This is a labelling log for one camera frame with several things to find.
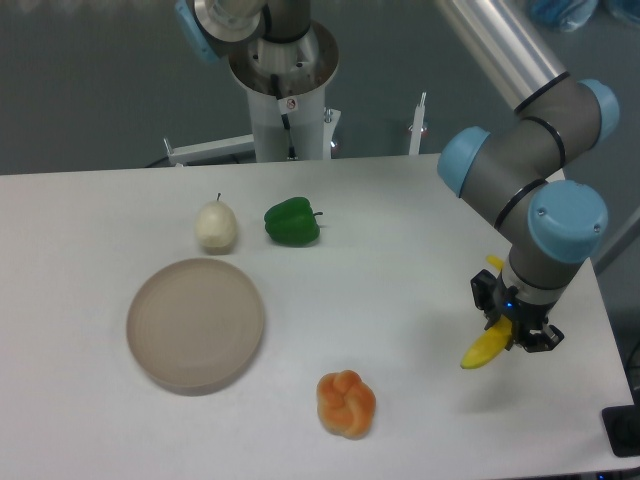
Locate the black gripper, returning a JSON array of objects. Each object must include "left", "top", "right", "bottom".
[{"left": 470, "top": 269, "right": 564, "bottom": 353}]

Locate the yellow banana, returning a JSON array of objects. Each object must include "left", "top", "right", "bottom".
[{"left": 459, "top": 254, "right": 515, "bottom": 371}]

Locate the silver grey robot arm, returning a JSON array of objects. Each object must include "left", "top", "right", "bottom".
[{"left": 175, "top": 1, "right": 619, "bottom": 352}]

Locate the beige round plate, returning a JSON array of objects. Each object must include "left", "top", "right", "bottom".
[{"left": 126, "top": 258, "right": 266, "bottom": 396}]

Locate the black device at table edge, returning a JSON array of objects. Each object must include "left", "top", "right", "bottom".
[{"left": 601, "top": 405, "right": 639, "bottom": 458}]

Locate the orange knotted bread roll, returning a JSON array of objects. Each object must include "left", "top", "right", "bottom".
[{"left": 316, "top": 370, "right": 376, "bottom": 440}]

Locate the green bell pepper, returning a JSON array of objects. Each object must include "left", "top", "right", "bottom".
[{"left": 263, "top": 197, "right": 322, "bottom": 247}]

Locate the blue plastic bag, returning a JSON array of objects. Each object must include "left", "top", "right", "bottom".
[{"left": 526, "top": 0, "right": 599, "bottom": 33}]

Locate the white pear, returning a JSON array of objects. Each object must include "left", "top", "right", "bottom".
[{"left": 194, "top": 193, "right": 238, "bottom": 253}]

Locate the white metal bracket post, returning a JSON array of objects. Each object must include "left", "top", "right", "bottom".
[{"left": 408, "top": 91, "right": 428, "bottom": 155}]

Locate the white pedestal base frame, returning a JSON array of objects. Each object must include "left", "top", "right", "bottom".
[{"left": 163, "top": 107, "right": 341, "bottom": 166}]

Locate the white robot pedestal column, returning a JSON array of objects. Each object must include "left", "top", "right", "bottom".
[{"left": 229, "top": 21, "right": 339, "bottom": 163}]

